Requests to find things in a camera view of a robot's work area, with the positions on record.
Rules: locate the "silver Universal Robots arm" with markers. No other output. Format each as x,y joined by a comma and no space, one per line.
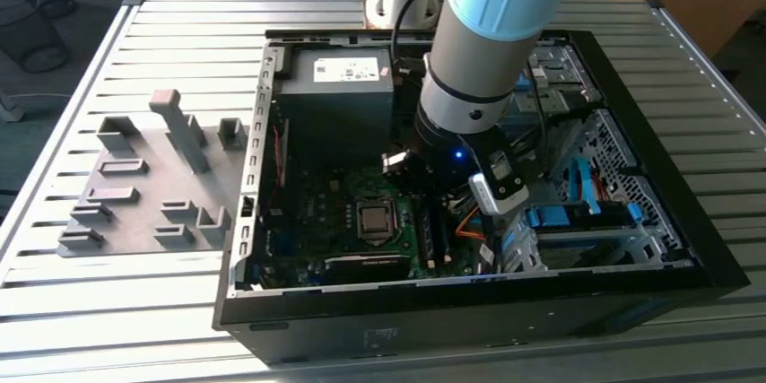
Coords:
479,64

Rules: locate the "silver CPU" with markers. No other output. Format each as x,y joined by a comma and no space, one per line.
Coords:
376,219

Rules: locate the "grey power supply unit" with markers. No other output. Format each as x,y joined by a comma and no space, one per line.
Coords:
335,109

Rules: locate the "blue plastic drive carrier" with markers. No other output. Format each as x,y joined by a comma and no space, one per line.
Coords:
522,81

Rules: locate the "hard disk in blue carrier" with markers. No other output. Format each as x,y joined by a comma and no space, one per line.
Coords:
556,217

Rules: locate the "green motherboard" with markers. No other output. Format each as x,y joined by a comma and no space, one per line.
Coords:
323,221

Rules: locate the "grey metal drive cage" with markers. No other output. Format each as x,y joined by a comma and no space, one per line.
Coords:
568,73

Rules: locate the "black graphics card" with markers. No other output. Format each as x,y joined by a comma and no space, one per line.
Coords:
364,268

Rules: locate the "grey metal disk bay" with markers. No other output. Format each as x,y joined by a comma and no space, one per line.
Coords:
598,237

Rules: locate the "black open PC case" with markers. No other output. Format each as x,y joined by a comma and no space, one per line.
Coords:
419,324

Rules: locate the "grey plastic parts rack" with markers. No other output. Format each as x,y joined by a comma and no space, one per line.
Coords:
155,163

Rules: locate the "black mesh wastebasket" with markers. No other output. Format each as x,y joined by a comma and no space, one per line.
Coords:
41,42

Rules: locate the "white floor object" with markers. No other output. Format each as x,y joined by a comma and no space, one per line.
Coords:
8,109

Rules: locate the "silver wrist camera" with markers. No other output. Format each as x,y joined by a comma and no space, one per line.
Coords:
499,199

